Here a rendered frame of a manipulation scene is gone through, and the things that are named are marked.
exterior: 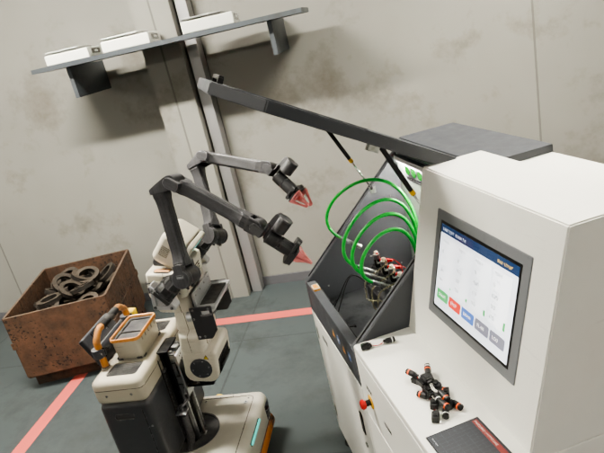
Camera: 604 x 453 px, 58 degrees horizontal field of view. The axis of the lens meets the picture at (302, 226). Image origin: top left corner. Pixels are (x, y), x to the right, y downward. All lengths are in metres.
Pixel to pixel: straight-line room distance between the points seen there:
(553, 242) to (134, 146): 3.96
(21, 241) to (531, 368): 4.91
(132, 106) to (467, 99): 2.65
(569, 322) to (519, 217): 0.27
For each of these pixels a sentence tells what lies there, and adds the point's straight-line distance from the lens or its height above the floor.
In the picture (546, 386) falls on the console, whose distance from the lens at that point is 1.48.
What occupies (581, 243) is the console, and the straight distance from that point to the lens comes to 1.36.
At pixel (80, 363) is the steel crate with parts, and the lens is 4.44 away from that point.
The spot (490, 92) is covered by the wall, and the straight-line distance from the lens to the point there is 4.43.
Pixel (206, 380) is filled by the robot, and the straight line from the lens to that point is 2.67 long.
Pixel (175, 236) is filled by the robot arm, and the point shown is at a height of 1.41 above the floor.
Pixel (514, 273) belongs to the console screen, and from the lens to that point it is 1.48.
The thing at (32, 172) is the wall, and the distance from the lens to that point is 5.38.
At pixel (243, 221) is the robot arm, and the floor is 1.44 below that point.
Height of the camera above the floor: 2.07
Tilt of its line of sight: 20 degrees down
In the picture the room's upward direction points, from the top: 13 degrees counter-clockwise
